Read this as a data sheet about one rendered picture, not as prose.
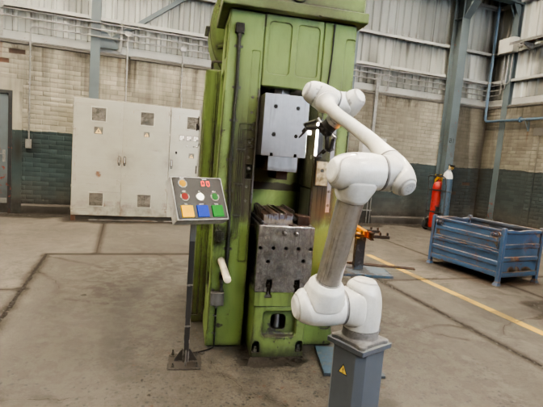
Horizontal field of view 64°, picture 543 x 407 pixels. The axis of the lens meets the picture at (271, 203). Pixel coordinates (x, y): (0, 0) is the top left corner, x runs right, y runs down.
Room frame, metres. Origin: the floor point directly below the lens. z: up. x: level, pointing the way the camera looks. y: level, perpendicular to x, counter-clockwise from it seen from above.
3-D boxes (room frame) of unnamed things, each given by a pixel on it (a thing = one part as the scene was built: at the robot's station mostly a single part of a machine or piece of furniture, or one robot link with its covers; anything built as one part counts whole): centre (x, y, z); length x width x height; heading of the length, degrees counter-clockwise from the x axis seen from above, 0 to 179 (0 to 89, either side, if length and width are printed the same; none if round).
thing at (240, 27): (2.90, 0.28, 1.35); 0.08 x 0.05 x 1.70; 102
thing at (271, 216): (3.06, -0.01, 0.96); 0.42 x 0.20 x 0.09; 12
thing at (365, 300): (1.82, -0.42, 0.77); 0.18 x 0.16 x 0.22; 107
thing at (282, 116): (3.07, -0.05, 1.57); 0.42 x 0.39 x 0.40; 12
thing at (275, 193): (3.38, 0.01, 1.37); 0.41 x 0.10 x 0.91; 102
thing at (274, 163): (3.06, -0.01, 1.32); 0.42 x 0.20 x 0.10; 12
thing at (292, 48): (3.21, -0.02, 2.06); 0.44 x 0.41 x 0.47; 12
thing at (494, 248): (5.87, -2.93, 0.36); 1.20 x 0.80 x 0.72; 25
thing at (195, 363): (2.66, 0.48, 0.05); 0.22 x 0.22 x 0.09; 12
